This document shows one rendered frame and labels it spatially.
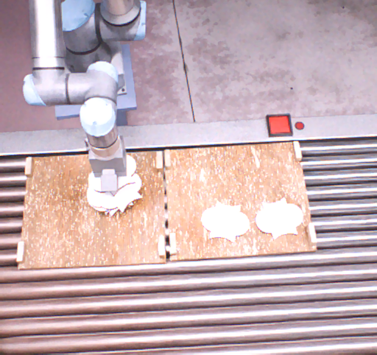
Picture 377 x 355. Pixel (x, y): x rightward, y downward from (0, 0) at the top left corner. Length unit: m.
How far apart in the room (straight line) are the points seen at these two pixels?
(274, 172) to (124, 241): 0.49
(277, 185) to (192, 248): 0.32
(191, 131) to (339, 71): 1.51
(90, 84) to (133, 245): 0.51
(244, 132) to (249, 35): 1.49
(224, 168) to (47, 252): 0.57
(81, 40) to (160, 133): 0.37
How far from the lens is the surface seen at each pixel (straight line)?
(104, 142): 1.33
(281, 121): 1.83
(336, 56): 3.24
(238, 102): 2.97
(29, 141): 1.86
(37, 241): 1.68
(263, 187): 1.70
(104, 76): 1.36
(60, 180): 1.74
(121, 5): 1.64
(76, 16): 1.73
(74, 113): 1.93
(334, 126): 1.87
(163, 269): 1.62
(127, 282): 1.62
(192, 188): 1.69
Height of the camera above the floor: 2.46
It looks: 63 degrees down
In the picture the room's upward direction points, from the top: 1 degrees counter-clockwise
